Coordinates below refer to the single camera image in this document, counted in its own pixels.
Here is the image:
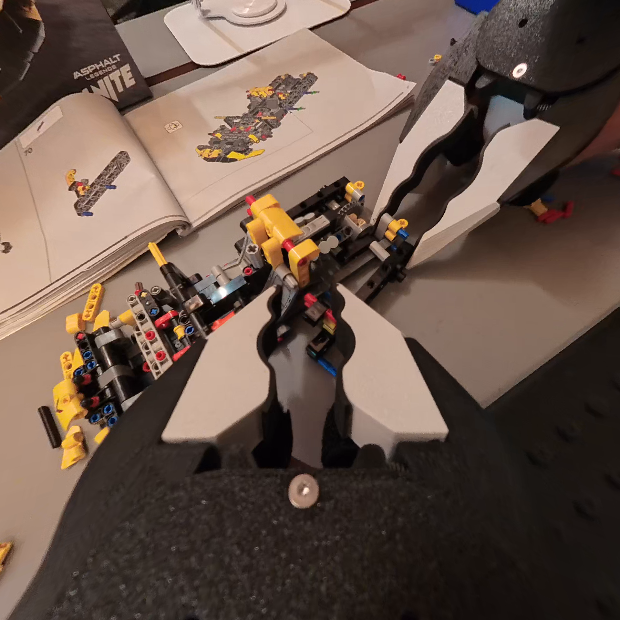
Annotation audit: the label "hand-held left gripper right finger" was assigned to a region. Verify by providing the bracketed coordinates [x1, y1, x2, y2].
[322, 284, 450, 469]

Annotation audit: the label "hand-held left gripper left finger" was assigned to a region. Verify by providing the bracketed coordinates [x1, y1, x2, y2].
[161, 285, 296, 469]

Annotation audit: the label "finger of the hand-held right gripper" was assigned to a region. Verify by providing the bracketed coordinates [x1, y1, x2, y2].
[372, 79, 474, 229]
[406, 124, 563, 269]

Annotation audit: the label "small yellow grey lego connector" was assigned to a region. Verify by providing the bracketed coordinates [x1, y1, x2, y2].
[379, 213, 411, 244]

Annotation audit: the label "black lego beam blue pins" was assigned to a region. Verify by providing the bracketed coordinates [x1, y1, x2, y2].
[338, 237, 419, 304]

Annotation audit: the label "black yellow lego car chassis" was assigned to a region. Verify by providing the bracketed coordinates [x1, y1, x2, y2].
[72, 176, 418, 430]

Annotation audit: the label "scattered loose lego pieces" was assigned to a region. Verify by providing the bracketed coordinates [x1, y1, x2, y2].
[524, 164, 620, 225]

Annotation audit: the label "yellow thick lego beam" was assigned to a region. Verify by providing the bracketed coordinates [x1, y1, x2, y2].
[81, 282, 105, 321]

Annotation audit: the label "pile of yellow lego pieces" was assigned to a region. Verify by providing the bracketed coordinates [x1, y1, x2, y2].
[51, 348, 112, 471]

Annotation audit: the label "dark lego pin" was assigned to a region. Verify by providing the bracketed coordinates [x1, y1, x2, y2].
[37, 405, 62, 450]

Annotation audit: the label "open lego instruction booklet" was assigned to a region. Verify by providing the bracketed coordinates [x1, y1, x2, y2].
[0, 27, 418, 341]

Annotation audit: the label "lego set cardboard box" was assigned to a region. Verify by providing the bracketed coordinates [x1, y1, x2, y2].
[0, 0, 154, 149]

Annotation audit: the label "white rounded pad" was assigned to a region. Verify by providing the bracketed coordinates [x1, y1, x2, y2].
[163, 0, 353, 67]

